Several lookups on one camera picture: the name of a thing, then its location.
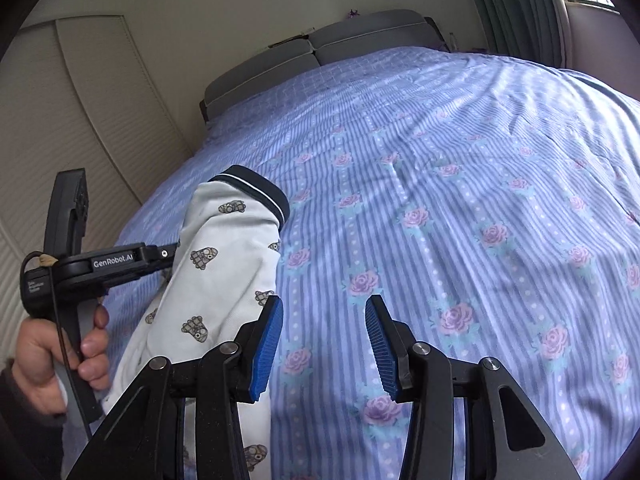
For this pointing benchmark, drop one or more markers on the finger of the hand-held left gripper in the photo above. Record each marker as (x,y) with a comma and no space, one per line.
(162,255)

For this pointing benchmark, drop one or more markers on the person's left hand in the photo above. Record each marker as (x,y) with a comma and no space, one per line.
(40,355)

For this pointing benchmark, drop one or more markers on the blue floral striped blanket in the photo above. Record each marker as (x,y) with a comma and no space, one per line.
(450,170)

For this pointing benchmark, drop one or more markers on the person's left forearm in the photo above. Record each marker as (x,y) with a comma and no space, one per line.
(25,425)

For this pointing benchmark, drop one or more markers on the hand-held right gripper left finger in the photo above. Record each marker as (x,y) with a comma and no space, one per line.
(267,347)

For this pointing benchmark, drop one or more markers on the cream louvred wardrobe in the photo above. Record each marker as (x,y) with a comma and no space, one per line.
(75,125)

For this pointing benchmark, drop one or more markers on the grey padded bed headboard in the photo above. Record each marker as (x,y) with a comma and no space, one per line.
(300,55)

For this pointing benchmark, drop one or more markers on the small purple toy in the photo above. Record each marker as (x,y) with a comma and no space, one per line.
(353,13)

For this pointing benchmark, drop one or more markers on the cream bear-print polo shirt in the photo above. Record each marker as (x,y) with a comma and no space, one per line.
(220,225)

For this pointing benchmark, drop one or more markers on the grey-blue curtain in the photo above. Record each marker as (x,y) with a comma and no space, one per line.
(520,5)

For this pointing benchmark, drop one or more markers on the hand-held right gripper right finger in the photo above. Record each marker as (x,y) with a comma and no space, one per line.
(382,352)

